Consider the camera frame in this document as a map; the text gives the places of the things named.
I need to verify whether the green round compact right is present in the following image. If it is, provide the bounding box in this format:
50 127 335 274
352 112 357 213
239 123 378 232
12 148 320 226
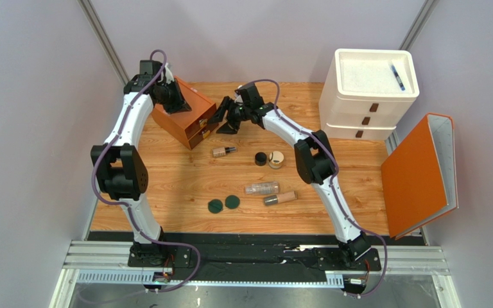
224 195 241 209

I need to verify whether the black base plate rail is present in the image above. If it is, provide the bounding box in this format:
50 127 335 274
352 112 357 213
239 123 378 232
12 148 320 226
127 243 382 271

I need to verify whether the green round compact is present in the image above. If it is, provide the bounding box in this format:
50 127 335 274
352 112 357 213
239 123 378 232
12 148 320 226
207 199 223 214
224 195 241 209

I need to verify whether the blue pen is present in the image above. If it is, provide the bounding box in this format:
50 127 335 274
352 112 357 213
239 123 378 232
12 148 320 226
390 63 406 91

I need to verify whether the green round compact left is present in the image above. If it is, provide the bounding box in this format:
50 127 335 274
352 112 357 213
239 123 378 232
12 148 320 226
207 199 223 214

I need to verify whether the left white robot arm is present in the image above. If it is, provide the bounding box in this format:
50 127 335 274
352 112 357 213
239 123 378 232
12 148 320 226
91 60 191 263

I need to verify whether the orange drawer box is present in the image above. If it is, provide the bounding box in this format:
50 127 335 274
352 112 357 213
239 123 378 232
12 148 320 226
151 77 217 150

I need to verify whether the orange ring binder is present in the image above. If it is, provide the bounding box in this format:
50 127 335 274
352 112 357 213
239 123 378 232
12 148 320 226
381 113 459 239

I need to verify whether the gold lid cream jar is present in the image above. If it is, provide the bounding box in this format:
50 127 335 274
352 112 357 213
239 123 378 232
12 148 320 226
268 151 285 169

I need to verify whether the clear glitter bottle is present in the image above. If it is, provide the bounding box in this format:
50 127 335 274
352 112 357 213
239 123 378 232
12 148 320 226
245 181 281 195

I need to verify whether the white three-drawer cabinet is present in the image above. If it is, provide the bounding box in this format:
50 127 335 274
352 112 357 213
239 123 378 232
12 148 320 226
318 48 420 141

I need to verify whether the black round jar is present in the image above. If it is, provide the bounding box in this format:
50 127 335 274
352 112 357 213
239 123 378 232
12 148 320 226
254 152 268 166

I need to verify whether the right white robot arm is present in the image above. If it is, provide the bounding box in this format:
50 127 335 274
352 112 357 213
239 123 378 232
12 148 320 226
208 82 371 263

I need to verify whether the beige bottle grey cap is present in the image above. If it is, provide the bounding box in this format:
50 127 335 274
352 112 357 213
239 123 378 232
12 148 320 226
263 191 298 206

